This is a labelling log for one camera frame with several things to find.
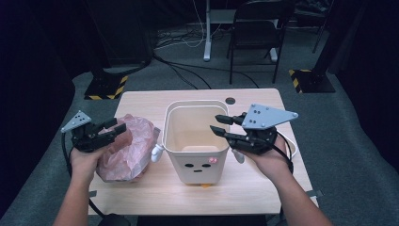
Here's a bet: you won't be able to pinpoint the black chair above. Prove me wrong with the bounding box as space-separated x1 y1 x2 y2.
226 0 296 85

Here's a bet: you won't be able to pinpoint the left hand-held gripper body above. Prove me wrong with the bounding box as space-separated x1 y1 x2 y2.
60 109 115 153

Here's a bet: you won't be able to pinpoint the white desk frame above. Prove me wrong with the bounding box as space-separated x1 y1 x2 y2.
202 0 279 63

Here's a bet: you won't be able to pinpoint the white floor cables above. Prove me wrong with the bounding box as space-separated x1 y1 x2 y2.
154 0 209 52

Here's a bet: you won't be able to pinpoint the black floor cable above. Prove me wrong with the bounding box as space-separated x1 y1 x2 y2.
152 54 262 90

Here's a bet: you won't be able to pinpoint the white bin with face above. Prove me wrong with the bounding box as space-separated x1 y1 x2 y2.
151 99 247 189

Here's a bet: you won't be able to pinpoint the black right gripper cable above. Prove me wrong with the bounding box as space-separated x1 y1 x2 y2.
272 142 295 175

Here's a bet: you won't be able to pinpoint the person's left hand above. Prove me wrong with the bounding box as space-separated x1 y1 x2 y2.
69 144 110 182

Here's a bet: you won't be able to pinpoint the white cable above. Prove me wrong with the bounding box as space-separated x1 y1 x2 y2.
277 129 298 159

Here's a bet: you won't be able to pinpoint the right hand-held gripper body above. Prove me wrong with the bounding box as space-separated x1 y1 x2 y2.
227 103 300 155

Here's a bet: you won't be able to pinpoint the person's right hand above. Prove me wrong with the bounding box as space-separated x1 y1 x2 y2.
242 137 295 182

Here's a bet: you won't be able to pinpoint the pink plastic bag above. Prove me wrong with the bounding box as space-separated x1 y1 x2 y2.
95 113 161 184

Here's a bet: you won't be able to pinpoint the black curtain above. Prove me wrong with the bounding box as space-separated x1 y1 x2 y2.
327 0 399 172
0 0 107 218

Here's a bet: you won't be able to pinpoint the black stand with striped base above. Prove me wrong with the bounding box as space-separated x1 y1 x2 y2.
288 0 346 94
83 67 130 101

